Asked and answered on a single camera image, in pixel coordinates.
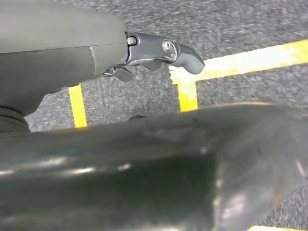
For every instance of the yellow floor tape outline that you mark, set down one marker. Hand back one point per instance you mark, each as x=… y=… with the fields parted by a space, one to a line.
x=240 y=60

